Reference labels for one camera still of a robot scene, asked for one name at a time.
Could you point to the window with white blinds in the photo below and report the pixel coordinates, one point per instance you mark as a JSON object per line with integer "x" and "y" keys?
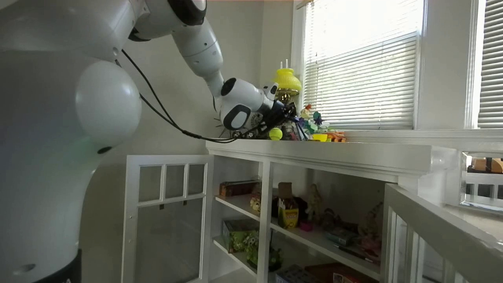
{"x": 361, "y": 78}
{"x": 491, "y": 63}

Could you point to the white glass cabinet door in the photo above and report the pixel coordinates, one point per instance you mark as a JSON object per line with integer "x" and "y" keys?
{"x": 440, "y": 228}
{"x": 131, "y": 220}

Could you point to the blue box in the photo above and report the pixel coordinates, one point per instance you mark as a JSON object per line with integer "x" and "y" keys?
{"x": 292, "y": 275}

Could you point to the yellow crayon box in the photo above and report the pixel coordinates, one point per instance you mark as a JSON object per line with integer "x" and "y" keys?
{"x": 288, "y": 214}

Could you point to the blue grey book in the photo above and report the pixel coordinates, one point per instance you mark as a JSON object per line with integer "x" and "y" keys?
{"x": 341, "y": 236}

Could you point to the white built-in cabinet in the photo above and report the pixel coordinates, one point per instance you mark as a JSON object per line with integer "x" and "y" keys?
{"x": 353, "y": 155}

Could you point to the brown box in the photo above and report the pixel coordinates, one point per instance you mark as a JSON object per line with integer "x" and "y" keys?
{"x": 237, "y": 188}

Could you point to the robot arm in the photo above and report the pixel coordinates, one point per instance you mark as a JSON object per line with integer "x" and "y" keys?
{"x": 47, "y": 118}

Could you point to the yellow shade brass lamp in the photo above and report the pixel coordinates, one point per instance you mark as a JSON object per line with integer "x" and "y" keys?
{"x": 288, "y": 78}

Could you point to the green box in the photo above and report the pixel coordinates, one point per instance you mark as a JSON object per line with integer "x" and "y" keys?
{"x": 235, "y": 236}

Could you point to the beige figurine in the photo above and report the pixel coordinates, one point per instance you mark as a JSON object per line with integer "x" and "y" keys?
{"x": 313, "y": 202}

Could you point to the bunch of colourful pinwheel toys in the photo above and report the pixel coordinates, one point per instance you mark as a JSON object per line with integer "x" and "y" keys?
{"x": 314, "y": 124}

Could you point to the small yellow bowl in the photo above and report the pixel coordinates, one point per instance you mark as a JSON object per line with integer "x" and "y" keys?
{"x": 319, "y": 137}

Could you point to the black pen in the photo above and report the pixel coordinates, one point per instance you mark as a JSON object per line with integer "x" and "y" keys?
{"x": 353, "y": 253}

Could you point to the small pink container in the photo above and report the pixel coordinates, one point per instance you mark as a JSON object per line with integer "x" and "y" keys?
{"x": 306, "y": 226}

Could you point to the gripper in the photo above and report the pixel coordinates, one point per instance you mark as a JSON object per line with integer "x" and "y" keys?
{"x": 275, "y": 116}

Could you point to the yellow tennis ball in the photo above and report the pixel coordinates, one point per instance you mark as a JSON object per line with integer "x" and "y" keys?
{"x": 275, "y": 134}

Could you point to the orange toy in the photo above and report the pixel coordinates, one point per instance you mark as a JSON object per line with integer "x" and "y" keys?
{"x": 336, "y": 136}

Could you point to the red box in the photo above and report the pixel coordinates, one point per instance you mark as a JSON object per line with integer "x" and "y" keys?
{"x": 338, "y": 273}

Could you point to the brown wooden toy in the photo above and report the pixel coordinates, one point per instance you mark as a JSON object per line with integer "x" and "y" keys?
{"x": 485, "y": 165}

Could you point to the small yellowish toy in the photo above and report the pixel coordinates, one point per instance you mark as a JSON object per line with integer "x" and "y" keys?
{"x": 256, "y": 203}

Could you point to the doll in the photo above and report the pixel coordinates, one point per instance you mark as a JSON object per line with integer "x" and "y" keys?
{"x": 371, "y": 230}

